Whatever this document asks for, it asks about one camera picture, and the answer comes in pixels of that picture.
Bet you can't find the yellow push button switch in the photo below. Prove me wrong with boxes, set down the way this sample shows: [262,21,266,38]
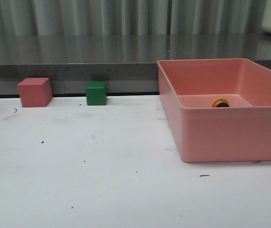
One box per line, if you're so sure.
[212,98,230,107]

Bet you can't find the green cube block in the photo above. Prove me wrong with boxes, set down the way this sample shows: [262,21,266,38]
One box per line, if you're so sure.
[86,81,107,105]

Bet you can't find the dark grey counter shelf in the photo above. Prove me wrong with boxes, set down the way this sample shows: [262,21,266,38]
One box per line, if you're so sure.
[0,34,271,97]

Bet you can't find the pink cube block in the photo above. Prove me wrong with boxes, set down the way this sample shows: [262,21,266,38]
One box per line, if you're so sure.
[17,77,53,108]

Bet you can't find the pink plastic bin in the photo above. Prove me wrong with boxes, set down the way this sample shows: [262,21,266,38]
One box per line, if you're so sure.
[157,58,271,162]

